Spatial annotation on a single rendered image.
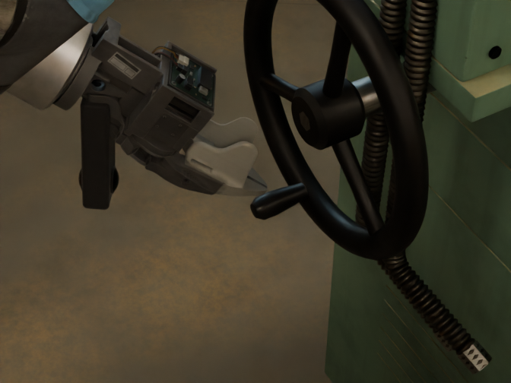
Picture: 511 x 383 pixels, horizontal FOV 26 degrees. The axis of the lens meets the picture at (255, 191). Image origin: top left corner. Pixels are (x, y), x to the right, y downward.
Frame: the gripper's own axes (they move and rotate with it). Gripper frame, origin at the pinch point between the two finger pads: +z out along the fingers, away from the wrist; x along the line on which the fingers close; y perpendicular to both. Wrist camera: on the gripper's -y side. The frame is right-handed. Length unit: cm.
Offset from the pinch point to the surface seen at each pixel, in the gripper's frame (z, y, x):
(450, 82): 7.9, 19.2, 1.0
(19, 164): 1, -80, 88
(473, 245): 29.6, 0.5, 10.8
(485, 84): 9.8, 21.3, -0.2
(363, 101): 4.2, 11.9, 3.7
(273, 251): 42, -54, 66
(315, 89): -0.4, 10.8, 3.0
